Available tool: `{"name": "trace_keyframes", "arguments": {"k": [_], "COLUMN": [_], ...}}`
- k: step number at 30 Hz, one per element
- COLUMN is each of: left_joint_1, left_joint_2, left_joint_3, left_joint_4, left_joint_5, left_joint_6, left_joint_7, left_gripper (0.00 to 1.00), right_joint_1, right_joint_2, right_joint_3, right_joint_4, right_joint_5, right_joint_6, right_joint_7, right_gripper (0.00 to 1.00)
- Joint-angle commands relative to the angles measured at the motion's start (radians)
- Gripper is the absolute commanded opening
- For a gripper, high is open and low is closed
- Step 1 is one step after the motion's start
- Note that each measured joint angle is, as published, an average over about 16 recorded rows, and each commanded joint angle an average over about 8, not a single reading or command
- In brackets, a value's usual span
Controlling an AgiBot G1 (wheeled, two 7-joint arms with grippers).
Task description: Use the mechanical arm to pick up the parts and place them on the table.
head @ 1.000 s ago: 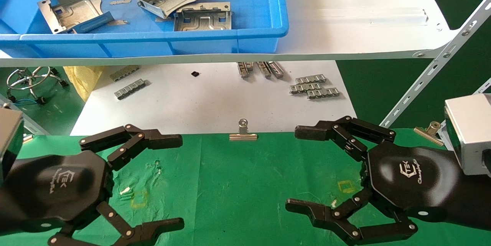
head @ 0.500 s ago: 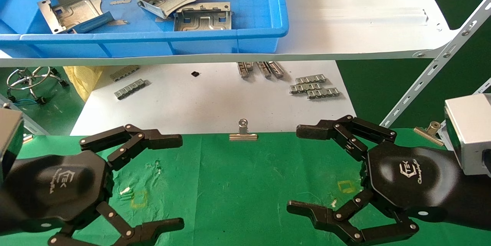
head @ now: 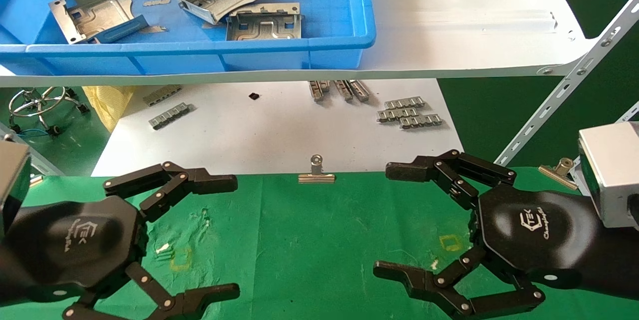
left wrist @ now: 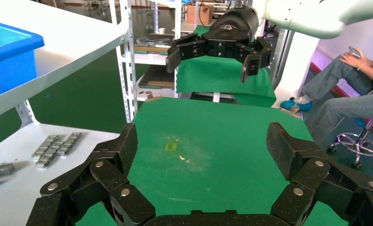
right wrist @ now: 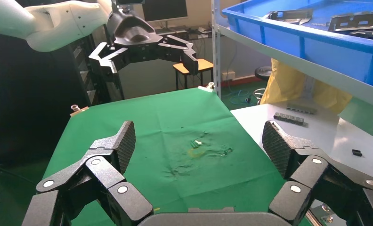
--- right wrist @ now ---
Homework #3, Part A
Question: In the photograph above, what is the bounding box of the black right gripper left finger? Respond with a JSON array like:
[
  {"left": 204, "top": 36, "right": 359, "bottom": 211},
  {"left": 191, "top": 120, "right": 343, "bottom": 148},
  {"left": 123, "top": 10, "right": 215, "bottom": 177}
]
[{"left": 21, "top": 121, "right": 154, "bottom": 226}]

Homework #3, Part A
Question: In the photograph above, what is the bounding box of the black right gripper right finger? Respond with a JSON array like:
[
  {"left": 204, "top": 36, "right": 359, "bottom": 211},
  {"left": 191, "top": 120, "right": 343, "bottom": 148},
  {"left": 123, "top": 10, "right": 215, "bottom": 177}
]
[{"left": 261, "top": 120, "right": 373, "bottom": 226}]

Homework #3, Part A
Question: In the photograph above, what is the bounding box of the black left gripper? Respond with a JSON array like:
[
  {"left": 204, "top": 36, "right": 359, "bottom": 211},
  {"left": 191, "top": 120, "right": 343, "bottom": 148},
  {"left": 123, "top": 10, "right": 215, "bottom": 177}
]
[{"left": 88, "top": 9, "right": 200, "bottom": 76}]

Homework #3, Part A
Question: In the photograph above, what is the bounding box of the stamped sheet metal bracket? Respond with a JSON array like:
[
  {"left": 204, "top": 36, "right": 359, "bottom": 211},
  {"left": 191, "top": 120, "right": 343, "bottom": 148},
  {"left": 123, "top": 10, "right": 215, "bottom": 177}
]
[
  {"left": 328, "top": 11, "right": 373, "bottom": 32},
  {"left": 350, "top": 29, "right": 373, "bottom": 42},
  {"left": 264, "top": 8, "right": 314, "bottom": 25}
]

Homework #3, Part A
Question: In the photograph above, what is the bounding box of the grey slotted metal strip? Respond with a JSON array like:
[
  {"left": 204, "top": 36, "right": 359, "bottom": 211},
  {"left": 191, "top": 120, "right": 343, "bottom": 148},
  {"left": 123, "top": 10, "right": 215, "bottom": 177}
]
[
  {"left": 273, "top": 112, "right": 309, "bottom": 127},
  {"left": 286, "top": 104, "right": 318, "bottom": 115}
]

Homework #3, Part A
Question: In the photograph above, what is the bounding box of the dark office desk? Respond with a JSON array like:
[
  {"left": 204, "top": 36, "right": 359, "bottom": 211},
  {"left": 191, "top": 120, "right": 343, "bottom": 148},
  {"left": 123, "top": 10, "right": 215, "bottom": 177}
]
[{"left": 149, "top": 24, "right": 213, "bottom": 43}]

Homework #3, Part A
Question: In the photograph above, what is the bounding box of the green table cloth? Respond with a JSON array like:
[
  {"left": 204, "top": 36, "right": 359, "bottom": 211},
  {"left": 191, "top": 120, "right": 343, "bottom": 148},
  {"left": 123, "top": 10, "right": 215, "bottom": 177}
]
[{"left": 42, "top": 88, "right": 310, "bottom": 226}]

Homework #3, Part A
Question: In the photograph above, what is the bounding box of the yellow top wooden stool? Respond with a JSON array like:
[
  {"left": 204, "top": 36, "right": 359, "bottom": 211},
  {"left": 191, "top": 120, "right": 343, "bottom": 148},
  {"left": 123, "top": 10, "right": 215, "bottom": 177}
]
[{"left": 173, "top": 58, "right": 214, "bottom": 91}]

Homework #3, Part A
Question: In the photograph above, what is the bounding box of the black computer monitor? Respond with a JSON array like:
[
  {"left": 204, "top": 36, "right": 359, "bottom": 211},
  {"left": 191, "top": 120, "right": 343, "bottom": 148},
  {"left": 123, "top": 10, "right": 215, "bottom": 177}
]
[{"left": 142, "top": 0, "right": 189, "bottom": 23}]

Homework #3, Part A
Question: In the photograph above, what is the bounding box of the silver binder clip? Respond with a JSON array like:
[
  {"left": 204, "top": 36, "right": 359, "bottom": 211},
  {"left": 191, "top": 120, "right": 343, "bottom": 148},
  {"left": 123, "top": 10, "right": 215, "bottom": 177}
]
[
  {"left": 70, "top": 104, "right": 90, "bottom": 118},
  {"left": 311, "top": 201, "right": 334, "bottom": 226},
  {"left": 198, "top": 81, "right": 216, "bottom": 93}
]

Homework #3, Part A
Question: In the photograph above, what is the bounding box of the yellow plastic bag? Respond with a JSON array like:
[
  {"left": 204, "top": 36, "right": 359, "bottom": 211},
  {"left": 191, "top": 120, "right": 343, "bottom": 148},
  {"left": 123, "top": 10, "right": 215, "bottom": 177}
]
[{"left": 260, "top": 58, "right": 353, "bottom": 114}]

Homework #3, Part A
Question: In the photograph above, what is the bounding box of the black ribbed equipment column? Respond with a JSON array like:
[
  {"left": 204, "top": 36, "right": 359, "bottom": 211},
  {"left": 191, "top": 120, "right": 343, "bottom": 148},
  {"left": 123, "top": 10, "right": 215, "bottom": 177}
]
[{"left": 71, "top": 32, "right": 125, "bottom": 105}]

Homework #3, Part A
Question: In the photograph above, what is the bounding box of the white metal shelf board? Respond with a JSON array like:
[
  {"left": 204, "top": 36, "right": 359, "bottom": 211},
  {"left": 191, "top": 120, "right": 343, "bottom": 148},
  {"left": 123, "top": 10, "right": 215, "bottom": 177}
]
[{"left": 218, "top": 24, "right": 373, "bottom": 110}]

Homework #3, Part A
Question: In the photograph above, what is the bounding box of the blue plastic bin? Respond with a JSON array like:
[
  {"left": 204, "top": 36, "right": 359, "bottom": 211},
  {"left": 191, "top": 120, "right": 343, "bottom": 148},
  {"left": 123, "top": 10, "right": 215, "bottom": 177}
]
[{"left": 221, "top": 0, "right": 373, "bottom": 92}]

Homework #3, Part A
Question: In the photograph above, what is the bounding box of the blue floor cable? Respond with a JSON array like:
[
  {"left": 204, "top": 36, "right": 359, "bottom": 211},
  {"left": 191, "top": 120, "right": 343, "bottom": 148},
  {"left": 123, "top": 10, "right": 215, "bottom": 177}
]
[{"left": 228, "top": 89, "right": 252, "bottom": 106}]

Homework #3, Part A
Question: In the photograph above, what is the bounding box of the perforated grey shelf post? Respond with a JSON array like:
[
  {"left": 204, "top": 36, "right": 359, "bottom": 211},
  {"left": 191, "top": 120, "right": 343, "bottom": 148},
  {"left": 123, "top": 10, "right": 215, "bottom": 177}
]
[{"left": 211, "top": 0, "right": 222, "bottom": 98}]

